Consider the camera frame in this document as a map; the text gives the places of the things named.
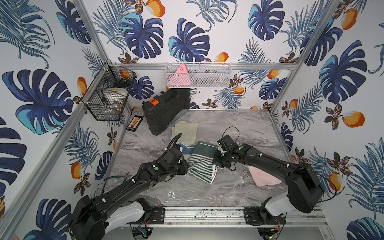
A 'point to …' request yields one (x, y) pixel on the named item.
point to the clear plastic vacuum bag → (229, 188)
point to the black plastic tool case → (164, 108)
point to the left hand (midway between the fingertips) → (187, 164)
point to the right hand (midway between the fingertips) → (211, 162)
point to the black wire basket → (105, 98)
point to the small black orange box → (134, 123)
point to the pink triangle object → (181, 77)
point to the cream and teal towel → (186, 150)
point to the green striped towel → (200, 165)
